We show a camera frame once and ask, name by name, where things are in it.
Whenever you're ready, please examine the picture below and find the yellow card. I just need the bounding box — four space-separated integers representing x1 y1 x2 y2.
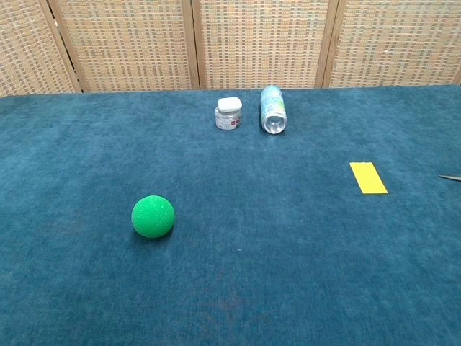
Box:
349 161 389 195

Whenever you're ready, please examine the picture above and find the silver drink can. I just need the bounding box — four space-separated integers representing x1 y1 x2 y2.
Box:
259 85 288 136

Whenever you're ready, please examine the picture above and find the blue table cloth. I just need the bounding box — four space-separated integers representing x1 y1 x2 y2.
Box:
0 84 461 346

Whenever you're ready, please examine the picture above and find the small white-lidded jar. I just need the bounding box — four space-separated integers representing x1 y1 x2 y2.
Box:
215 97 243 131

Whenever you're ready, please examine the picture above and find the green rubber ball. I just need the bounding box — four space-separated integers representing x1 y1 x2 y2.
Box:
130 195 176 239

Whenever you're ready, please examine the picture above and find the woven folding screen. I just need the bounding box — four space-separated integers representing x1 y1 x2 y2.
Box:
0 0 461 98

